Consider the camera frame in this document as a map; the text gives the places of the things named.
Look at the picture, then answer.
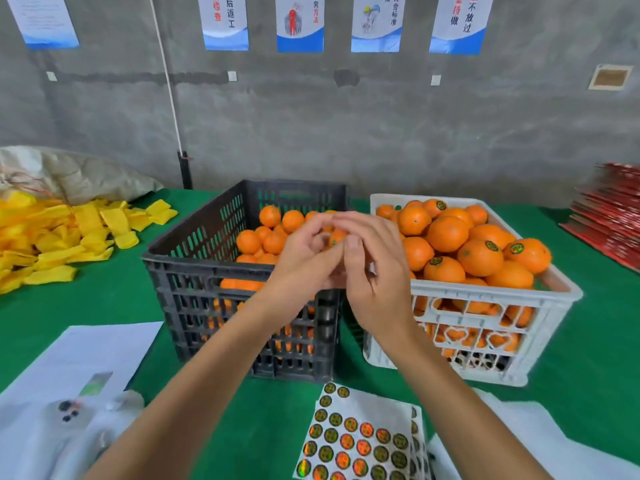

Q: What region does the person's right hand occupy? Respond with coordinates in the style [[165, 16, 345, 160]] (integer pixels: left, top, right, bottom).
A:
[[330, 211, 419, 341]]

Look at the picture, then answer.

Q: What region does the person's left hand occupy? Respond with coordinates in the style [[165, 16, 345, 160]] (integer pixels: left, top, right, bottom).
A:
[[255, 215, 349, 326]]

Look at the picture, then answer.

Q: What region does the pile of oranges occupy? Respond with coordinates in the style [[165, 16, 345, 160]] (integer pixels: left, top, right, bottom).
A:
[[215, 203, 341, 356]]

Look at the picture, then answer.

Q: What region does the heap of labelled oranges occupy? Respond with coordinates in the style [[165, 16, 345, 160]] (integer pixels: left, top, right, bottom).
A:
[[375, 197, 554, 361]]

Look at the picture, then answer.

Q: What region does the black plastic crate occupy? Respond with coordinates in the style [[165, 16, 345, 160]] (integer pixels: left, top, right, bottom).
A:
[[142, 179, 351, 384]]

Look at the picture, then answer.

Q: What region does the white plastic crate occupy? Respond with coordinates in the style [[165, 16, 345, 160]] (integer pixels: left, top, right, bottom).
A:
[[362, 193, 585, 388]]

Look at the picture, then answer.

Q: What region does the person's left forearm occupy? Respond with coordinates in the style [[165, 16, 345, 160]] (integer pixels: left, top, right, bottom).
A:
[[88, 299, 291, 480]]

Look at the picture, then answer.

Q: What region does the person's right forearm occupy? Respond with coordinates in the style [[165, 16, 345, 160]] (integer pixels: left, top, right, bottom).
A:
[[385, 319, 553, 480]]

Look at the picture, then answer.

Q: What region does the white pole with black base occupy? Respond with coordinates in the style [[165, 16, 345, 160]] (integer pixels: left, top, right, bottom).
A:
[[148, 0, 194, 190]]

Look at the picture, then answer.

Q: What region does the stack of red cardboard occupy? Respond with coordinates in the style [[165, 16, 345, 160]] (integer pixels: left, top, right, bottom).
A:
[[560, 161, 640, 274]]

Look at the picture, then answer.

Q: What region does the green felt table cover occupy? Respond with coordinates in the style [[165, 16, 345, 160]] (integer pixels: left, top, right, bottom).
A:
[[0, 187, 640, 480]]

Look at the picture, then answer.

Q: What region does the white printed paper sheet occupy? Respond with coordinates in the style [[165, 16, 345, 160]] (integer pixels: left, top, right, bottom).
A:
[[0, 321, 164, 416]]

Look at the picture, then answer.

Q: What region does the beige woven sack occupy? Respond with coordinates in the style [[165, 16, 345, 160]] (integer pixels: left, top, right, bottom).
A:
[[0, 145, 166, 206]]

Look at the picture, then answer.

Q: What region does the pile of yellow bags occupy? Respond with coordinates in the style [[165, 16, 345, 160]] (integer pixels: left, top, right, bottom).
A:
[[0, 189, 179, 296]]

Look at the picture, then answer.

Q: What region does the white backing sheet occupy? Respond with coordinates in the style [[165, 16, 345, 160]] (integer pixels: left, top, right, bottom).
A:
[[428, 389, 640, 480]]

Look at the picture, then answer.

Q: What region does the white handheld controller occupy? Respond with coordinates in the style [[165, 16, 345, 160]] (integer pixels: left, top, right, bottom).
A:
[[0, 389, 146, 480]]

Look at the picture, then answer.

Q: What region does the white notice with blue border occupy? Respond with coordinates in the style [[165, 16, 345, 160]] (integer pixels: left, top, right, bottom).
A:
[[5, 0, 80, 50]]

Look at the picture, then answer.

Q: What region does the blue white wall poster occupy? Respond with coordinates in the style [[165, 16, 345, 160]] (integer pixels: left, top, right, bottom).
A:
[[275, 0, 326, 54], [429, 0, 496, 56], [351, 0, 407, 54], [197, 0, 250, 52]]

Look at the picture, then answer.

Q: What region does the beige wall plate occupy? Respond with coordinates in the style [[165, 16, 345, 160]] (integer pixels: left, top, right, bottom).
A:
[[588, 63, 634, 92]]

